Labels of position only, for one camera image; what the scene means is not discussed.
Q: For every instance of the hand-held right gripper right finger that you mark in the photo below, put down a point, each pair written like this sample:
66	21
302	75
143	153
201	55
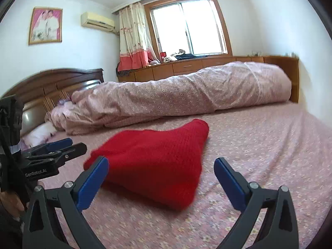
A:
230	184

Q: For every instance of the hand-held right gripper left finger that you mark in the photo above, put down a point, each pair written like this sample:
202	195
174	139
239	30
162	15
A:
93	184

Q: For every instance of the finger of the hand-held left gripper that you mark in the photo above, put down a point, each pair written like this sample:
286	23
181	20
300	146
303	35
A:
61	143
76	149

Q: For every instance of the red knit sweater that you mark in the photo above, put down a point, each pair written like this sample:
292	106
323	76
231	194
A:
155	160

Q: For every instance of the pile of clothes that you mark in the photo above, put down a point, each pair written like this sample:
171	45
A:
186	56

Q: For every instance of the person's left hand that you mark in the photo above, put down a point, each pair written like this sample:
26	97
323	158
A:
13	203

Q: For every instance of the white pillow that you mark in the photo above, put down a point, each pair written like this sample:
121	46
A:
39	134

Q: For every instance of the purple cloth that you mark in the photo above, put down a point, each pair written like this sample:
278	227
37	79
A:
63	101

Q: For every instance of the pink floral bed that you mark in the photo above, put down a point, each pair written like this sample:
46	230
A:
259	147

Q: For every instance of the dark wooden headboard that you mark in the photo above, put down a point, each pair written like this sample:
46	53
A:
39	83

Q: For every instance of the person's grey clothing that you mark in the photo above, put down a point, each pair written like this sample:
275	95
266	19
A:
7	230

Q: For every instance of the dark cloth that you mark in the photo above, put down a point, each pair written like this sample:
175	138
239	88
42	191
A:
124	70

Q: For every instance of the pink floral quilt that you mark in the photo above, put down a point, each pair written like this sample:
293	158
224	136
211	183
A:
181	96

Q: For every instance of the wooden low cabinet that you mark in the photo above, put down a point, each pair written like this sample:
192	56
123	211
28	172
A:
160	71

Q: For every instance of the cream and red curtain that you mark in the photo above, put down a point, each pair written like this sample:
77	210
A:
132	36

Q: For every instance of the small red box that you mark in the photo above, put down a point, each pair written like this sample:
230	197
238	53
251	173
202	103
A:
163	55

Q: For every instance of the wooden side cabinet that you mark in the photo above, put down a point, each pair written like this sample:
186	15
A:
290	67

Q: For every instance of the framed wall poster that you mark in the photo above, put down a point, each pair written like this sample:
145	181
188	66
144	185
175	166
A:
46	26

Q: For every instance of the wall air conditioner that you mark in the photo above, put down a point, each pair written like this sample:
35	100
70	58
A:
97	22

